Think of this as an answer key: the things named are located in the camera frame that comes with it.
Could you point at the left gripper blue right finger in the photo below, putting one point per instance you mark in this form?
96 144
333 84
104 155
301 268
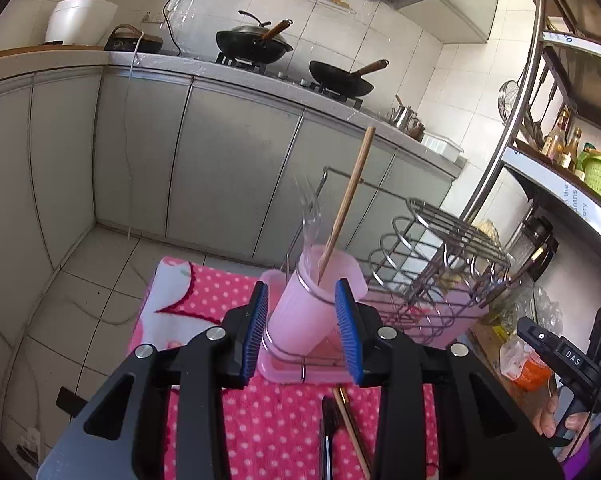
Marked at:
481 432

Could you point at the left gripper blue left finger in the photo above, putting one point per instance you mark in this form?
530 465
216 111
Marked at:
121 432

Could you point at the light wooden chopstick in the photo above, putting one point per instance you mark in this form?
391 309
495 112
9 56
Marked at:
356 439
345 204

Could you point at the black plastic spoon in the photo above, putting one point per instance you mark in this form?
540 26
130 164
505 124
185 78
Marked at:
329 424

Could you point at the clear plastic fork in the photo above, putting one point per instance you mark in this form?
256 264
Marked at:
311 220

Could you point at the dark brown chopstick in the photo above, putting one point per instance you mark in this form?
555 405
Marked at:
341 391

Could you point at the person's right hand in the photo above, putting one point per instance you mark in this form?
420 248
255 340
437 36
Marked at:
580 428

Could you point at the orange white food bag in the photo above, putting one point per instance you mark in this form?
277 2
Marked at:
520 363

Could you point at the clear plastic bag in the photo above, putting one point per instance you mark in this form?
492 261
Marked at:
544 311

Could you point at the right pink plastic cup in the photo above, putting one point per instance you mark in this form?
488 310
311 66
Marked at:
447 314

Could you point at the pink plastic cup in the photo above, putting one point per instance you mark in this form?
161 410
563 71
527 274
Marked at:
305 313
447 314

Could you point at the glass bowl of vegetables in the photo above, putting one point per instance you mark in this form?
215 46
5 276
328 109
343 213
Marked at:
516 292

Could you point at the pink polka dot blanket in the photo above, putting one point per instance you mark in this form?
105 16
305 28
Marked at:
271 429

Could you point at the black blender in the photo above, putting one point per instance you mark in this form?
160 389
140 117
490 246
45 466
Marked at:
534 247

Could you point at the left pink plastic cup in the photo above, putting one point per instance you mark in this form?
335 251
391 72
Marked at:
305 313

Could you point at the glass bottle on shelf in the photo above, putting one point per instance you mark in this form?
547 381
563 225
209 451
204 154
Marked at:
556 138

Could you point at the steel kettle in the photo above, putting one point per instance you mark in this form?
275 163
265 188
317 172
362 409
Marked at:
403 117

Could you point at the gas stove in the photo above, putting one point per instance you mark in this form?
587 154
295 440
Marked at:
307 83

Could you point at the black basket on counter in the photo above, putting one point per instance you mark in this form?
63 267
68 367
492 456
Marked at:
127 38

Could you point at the black wok with lid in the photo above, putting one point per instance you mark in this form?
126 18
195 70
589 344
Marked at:
262 43

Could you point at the white rice cooker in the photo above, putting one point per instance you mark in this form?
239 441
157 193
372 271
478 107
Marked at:
80 22

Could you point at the wire utensil drying rack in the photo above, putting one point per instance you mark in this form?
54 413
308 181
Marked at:
405 247

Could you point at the wire skimmer strainer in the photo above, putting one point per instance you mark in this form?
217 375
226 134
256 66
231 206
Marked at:
507 94

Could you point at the black wok wooden handle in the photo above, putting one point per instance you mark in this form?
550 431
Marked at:
349 84

